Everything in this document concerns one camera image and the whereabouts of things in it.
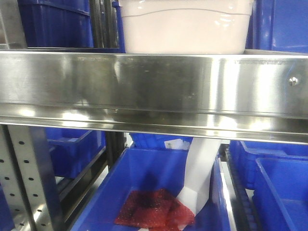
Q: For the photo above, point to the white plastic storage bin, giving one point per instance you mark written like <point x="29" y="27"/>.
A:
<point x="185" y="26"/>

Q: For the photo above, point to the blue bin lower back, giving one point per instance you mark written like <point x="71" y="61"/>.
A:
<point x="155" y="141"/>

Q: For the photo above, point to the blue bin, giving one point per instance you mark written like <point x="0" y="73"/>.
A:
<point x="155" y="141"/>
<point x="278" y="175"/>
<point x="279" y="25"/>
<point x="56" y="23"/>
<point x="71" y="150"/>
<point x="149" y="170"/>

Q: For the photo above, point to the blue bin lower centre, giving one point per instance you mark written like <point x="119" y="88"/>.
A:
<point x="149" y="170"/>

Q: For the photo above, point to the blue bin lower left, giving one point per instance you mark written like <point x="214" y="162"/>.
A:
<point x="71" y="150"/>

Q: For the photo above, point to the stainless steel shelf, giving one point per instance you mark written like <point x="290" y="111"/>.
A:
<point x="257" y="95"/>

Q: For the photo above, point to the blue bin lower right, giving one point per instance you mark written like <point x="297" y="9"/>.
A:
<point x="278" y="175"/>

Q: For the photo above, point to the blue bin upper left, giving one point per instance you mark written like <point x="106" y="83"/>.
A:
<point x="56" y="23"/>

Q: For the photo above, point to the blue bin upper right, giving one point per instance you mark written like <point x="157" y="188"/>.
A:
<point x="279" y="25"/>

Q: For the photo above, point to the white paper bag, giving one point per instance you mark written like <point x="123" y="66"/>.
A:
<point x="200" y="159"/>

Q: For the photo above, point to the red mesh bag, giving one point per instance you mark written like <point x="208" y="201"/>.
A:
<point x="154" y="210"/>

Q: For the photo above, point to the perforated steel shelf post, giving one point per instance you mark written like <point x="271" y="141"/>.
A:
<point x="28" y="180"/>

